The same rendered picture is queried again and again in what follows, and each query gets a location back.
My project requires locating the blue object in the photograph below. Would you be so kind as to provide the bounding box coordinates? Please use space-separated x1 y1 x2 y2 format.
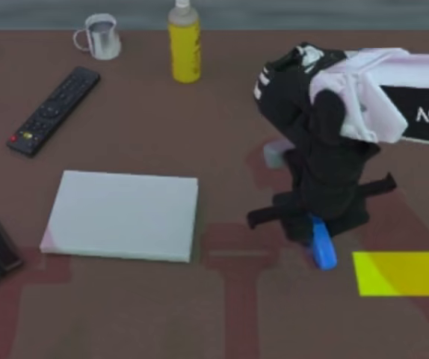
309 215 339 271

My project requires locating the yellow square sheet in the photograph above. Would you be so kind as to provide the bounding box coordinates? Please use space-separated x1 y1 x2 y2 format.
351 251 429 297

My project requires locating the grey block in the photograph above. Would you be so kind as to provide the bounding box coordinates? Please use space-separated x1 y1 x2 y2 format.
263 138 293 170

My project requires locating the white rectangular board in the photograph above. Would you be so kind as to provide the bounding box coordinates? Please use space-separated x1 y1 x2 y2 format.
39 170 200 264

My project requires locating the black remote control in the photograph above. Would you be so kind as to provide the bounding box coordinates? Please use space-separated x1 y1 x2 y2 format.
5 66 102 159

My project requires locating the yellow spray bottle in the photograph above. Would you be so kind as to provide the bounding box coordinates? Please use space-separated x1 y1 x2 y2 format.
167 0 202 84

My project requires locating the steel mug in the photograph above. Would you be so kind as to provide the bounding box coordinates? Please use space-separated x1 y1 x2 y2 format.
72 13 122 61

